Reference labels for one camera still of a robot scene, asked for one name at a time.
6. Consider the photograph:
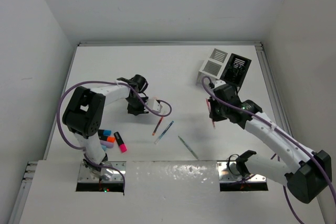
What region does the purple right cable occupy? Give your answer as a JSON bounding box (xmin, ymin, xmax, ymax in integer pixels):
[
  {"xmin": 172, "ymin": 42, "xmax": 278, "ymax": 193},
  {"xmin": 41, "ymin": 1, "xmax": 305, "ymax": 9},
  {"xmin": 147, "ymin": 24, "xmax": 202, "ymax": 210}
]
[{"xmin": 201, "ymin": 76, "xmax": 336, "ymax": 224}]

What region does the white slotted organizer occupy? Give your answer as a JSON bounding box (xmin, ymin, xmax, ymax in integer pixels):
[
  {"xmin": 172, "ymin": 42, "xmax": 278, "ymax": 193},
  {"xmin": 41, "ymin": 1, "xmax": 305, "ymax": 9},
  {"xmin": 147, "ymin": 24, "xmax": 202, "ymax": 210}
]
[{"xmin": 196, "ymin": 48, "xmax": 228, "ymax": 86}]

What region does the blue ink pen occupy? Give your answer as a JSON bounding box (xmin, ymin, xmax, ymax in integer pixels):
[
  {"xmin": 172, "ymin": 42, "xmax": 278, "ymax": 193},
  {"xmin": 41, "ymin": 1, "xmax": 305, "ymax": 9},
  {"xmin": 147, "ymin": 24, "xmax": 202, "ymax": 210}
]
[{"xmin": 154, "ymin": 121, "xmax": 174, "ymax": 145}]

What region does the metal base plate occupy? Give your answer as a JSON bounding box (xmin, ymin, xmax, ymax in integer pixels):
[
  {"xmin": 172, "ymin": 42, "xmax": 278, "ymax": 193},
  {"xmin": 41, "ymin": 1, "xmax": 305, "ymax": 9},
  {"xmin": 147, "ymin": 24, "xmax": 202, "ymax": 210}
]
[
  {"xmin": 217, "ymin": 160, "xmax": 267, "ymax": 184},
  {"xmin": 78, "ymin": 161, "xmax": 126, "ymax": 183}
]

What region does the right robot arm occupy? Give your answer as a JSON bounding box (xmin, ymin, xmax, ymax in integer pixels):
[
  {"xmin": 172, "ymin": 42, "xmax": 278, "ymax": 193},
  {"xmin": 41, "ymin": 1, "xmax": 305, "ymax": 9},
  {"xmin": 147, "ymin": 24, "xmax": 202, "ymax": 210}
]
[{"xmin": 206, "ymin": 80, "xmax": 335, "ymax": 204}]

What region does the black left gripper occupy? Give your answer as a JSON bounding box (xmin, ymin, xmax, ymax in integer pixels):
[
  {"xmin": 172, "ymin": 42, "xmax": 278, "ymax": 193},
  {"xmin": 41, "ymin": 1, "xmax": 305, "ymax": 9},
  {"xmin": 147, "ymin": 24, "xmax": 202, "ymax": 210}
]
[{"xmin": 126, "ymin": 95, "xmax": 150, "ymax": 115}]

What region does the red ink pen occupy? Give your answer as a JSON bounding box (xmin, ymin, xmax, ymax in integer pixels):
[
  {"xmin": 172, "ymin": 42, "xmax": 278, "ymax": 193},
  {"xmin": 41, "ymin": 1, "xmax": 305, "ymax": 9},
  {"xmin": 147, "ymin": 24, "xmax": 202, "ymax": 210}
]
[{"xmin": 152, "ymin": 117, "xmax": 164, "ymax": 136}]

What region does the pink pen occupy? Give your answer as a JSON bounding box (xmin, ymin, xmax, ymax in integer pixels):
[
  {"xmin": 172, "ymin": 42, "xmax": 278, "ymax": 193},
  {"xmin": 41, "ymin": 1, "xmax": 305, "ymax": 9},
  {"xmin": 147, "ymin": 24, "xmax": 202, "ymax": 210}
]
[{"xmin": 205, "ymin": 99, "xmax": 216, "ymax": 129}]

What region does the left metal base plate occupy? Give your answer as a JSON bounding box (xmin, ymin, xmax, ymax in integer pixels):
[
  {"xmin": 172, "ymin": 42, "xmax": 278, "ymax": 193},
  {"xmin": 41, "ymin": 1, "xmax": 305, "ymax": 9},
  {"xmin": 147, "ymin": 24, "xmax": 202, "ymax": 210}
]
[{"xmin": 78, "ymin": 161, "xmax": 126, "ymax": 183}]

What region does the purple highlighter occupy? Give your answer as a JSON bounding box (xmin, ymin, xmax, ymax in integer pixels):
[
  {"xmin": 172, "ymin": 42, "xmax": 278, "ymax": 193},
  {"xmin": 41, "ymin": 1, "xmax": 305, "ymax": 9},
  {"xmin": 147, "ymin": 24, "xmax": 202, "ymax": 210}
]
[{"xmin": 100, "ymin": 141, "xmax": 114, "ymax": 148}]

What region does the orange capped highlighter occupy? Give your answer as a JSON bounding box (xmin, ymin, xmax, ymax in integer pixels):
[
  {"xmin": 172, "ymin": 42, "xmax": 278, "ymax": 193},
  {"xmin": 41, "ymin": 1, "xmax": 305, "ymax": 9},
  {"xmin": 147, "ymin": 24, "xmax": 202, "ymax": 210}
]
[{"xmin": 99, "ymin": 135, "xmax": 115, "ymax": 143}]

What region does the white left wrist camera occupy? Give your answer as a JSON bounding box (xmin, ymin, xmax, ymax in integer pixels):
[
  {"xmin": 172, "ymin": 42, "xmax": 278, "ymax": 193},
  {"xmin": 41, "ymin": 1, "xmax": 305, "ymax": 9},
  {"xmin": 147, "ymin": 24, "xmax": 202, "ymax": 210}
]
[{"xmin": 145, "ymin": 98, "xmax": 162, "ymax": 114}]

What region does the blue capped highlighter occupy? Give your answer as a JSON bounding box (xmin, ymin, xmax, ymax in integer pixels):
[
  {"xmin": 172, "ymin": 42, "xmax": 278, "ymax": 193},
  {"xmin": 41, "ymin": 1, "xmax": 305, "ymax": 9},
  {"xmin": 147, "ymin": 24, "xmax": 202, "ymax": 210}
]
[{"xmin": 98, "ymin": 130, "xmax": 112, "ymax": 136}]

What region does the pink highlighter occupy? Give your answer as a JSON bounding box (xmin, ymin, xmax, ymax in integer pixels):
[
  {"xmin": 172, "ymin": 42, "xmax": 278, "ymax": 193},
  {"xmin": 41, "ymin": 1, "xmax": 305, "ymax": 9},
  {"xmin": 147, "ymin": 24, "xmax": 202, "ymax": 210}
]
[{"xmin": 113, "ymin": 132, "xmax": 128, "ymax": 153}]

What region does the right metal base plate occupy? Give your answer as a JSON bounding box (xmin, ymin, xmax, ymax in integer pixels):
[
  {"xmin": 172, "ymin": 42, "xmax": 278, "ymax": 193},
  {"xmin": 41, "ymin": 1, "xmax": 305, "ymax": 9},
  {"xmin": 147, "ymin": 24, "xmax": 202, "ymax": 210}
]
[{"xmin": 217, "ymin": 160, "xmax": 267, "ymax": 184}]

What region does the black slotted organizer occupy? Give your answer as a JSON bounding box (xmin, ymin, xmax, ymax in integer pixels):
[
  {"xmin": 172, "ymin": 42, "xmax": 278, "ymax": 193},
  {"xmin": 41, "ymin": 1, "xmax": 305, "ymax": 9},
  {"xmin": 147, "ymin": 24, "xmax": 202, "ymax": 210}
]
[{"xmin": 220, "ymin": 54, "xmax": 251, "ymax": 92}]

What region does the green pen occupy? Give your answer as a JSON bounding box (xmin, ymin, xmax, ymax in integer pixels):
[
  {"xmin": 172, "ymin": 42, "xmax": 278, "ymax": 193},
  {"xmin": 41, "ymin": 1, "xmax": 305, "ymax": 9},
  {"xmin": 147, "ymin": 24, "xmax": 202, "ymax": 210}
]
[{"xmin": 178, "ymin": 136, "xmax": 200, "ymax": 161}]

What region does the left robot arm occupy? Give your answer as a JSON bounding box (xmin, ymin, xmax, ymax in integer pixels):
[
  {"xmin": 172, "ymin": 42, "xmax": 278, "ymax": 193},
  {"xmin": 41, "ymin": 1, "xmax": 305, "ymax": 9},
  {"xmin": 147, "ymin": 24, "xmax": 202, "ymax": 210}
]
[{"xmin": 62, "ymin": 74, "xmax": 148, "ymax": 170}]

